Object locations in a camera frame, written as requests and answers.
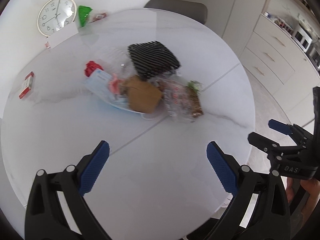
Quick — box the clear plastic snack wrapper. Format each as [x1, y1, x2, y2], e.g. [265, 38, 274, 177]
[157, 77, 204, 122]

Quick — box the brown cardboard piece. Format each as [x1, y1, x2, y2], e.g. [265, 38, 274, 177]
[122, 75, 162, 114]

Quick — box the black foam mesh sleeve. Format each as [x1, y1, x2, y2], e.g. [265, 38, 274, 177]
[127, 41, 181, 81]

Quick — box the blue surgical face mask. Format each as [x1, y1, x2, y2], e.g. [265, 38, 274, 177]
[84, 69, 143, 114]

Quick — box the pink paper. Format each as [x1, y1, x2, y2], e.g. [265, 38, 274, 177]
[108, 74, 124, 95]

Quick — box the red paper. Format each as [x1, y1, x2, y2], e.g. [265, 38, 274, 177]
[84, 60, 104, 77]

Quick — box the person's right hand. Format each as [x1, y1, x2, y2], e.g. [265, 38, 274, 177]
[285, 177, 319, 228]

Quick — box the white drawer cabinet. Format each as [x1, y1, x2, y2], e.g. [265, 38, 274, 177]
[240, 15, 319, 112]

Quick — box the white toaster oven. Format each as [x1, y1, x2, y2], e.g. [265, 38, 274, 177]
[292, 23, 312, 53]

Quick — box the red white cigarette box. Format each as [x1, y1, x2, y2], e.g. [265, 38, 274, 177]
[18, 72, 34, 99]

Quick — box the grey dining chair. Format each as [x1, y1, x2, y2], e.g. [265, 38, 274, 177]
[144, 0, 208, 24]

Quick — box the white card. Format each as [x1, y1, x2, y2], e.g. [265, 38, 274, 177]
[45, 22, 79, 49]

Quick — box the green plastic bag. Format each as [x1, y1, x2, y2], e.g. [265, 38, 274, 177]
[78, 5, 92, 27]

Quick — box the round white wall clock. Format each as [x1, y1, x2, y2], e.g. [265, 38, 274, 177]
[37, 0, 77, 37]

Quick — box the red snack packet by wall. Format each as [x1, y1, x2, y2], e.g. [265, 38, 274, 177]
[88, 12, 107, 23]

